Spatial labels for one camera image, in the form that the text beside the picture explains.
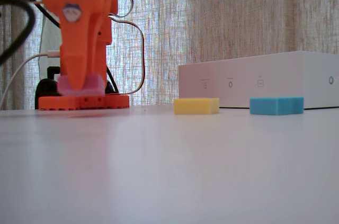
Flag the orange gripper finger with sticker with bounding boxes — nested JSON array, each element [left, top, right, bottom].
[[59, 9, 94, 93]]

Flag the plain orange gripper finger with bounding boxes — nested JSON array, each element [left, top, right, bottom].
[[88, 13, 107, 75]]

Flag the pink foam cuboid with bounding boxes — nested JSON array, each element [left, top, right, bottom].
[[57, 74, 104, 97]]

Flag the yellow foam cuboid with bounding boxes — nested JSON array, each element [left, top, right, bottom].
[[174, 97, 220, 115]]

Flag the white cardboard bin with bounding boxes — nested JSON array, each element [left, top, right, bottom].
[[177, 50, 339, 110]]

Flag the blue foam cuboid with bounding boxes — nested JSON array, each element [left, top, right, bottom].
[[249, 96, 305, 116]]

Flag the black table clamp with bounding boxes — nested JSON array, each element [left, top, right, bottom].
[[35, 66, 63, 110]]

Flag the thick black cable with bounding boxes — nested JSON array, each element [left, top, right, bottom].
[[0, 0, 37, 65]]

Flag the orange robot base plate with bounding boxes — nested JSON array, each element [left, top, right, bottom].
[[38, 94, 130, 111]]

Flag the white usb cable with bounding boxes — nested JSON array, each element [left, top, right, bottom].
[[0, 51, 61, 110]]

